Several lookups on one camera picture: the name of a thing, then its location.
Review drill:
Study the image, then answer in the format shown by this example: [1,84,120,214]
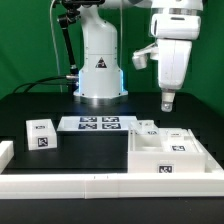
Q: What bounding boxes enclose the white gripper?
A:
[151,14,201,112]

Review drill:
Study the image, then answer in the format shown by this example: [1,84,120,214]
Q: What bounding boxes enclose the white cabinet door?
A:
[130,120,159,135]
[159,128,198,153]

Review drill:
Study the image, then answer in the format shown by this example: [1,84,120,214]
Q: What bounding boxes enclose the white cabinet body box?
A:
[127,130,206,173]

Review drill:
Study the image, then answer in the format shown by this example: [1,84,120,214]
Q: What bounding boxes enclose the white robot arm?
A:
[74,0,203,112]

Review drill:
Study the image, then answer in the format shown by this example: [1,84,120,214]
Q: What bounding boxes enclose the white cabinet top block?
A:
[26,119,57,151]

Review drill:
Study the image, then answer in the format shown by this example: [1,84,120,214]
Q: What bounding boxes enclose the white U-shaped obstacle fence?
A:
[0,140,224,199]

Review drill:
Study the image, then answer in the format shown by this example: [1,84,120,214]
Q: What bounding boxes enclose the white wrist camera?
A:
[132,43,159,70]

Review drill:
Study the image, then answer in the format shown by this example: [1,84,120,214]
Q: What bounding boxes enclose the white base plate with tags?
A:
[57,116,137,132]

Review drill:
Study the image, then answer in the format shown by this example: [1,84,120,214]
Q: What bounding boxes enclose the black cables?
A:
[12,75,79,95]

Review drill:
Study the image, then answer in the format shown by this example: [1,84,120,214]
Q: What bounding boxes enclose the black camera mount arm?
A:
[56,0,105,93]

